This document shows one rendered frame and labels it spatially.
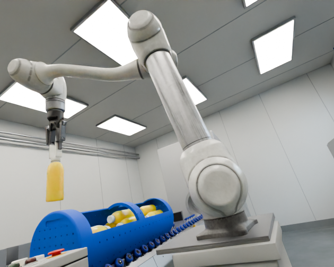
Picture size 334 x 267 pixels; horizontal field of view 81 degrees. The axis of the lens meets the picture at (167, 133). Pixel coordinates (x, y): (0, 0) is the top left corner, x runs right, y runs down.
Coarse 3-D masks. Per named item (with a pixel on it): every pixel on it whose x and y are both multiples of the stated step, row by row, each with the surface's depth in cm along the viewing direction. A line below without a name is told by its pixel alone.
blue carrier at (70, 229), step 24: (48, 216) 80; (72, 216) 77; (96, 216) 112; (144, 216) 113; (168, 216) 138; (48, 240) 77; (72, 240) 72; (96, 240) 78; (120, 240) 90; (144, 240) 110; (96, 264) 78
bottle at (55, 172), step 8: (56, 160) 92; (48, 168) 89; (56, 168) 89; (48, 176) 88; (56, 176) 88; (48, 184) 87; (56, 184) 87; (48, 192) 86; (56, 192) 86; (48, 200) 85; (56, 200) 86
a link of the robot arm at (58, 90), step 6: (60, 78) 102; (54, 84) 95; (60, 84) 100; (54, 90) 96; (60, 90) 99; (66, 90) 104; (42, 96) 98; (48, 96) 97; (54, 96) 97; (60, 96) 99; (66, 96) 104
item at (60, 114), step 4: (48, 112) 96; (52, 112) 96; (56, 112) 96; (60, 112) 98; (48, 116) 95; (52, 116) 95; (56, 116) 97; (60, 116) 97; (52, 120) 98; (56, 120) 96; (52, 124) 97; (56, 124) 96; (52, 128) 97
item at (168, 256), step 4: (196, 216) 255; (200, 224) 201; (204, 224) 209; (160, 244) 131; (148, 252) 115; (140, 256) 109; (156, 256) 113; (160, 256) 116; (164, 256) 119; (168, 256) 122; (124, 260) 110; (148, 260) 106; (152, 260) 108; (156, 260) 111; (160, 260) 114; (164, 260) 117; (168, 260) 120; (172, 260) 124; (112, 264) 106; (124, 264) 100; (144, 264) 101; (148, 264) 104; (152, 264) 106; (156, 264) 109; (160, 264) 111; (164, 264) 114; (168, 264) 118; (172, 264) 124
